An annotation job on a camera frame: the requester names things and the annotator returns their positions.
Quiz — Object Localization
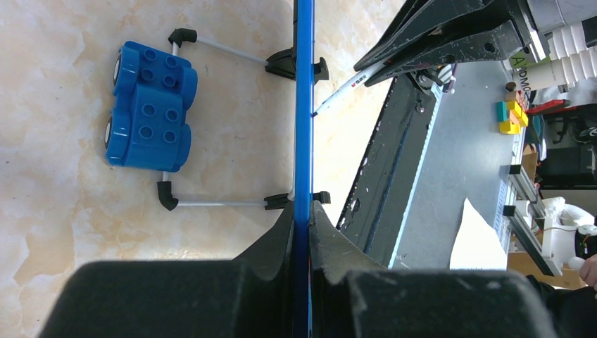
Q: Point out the yellow orange toy blocks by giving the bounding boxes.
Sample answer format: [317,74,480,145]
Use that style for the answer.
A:
[496,91,529,134]

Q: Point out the blue framed whiteboard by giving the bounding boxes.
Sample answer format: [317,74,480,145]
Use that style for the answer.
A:
[292,0,315,337]

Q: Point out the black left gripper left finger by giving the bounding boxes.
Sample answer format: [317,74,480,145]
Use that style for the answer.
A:
[41,204,294,337]

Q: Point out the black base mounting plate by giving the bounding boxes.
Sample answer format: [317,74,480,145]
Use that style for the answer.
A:
[337,75,441,267]

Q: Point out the metal wire whiteboard stand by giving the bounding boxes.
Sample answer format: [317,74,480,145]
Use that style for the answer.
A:
[156,27,297,212]

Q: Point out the white green paper cups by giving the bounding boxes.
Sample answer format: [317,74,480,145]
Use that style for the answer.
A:
[503,23,596,92]

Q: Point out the white printed paper sheet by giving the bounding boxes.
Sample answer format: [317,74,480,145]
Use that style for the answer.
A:
[449,199,508,270]

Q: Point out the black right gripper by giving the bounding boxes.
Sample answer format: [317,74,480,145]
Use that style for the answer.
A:
[353,0,548,87]

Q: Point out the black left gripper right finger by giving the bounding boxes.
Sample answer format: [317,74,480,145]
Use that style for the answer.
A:
[308,201,558,337]

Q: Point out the blue white marker pen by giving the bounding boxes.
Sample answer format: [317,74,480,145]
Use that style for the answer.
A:
[312,61,384,117]

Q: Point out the black whiteboard foot clip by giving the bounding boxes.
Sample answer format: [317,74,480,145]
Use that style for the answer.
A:
[313,57,329,85]
[313,191,331,204]

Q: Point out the bystander hand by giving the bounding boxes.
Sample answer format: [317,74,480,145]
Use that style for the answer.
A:
[579,255,597,289]

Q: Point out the blue toy car block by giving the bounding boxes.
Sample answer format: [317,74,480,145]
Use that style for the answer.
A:
[105,41,199,173]

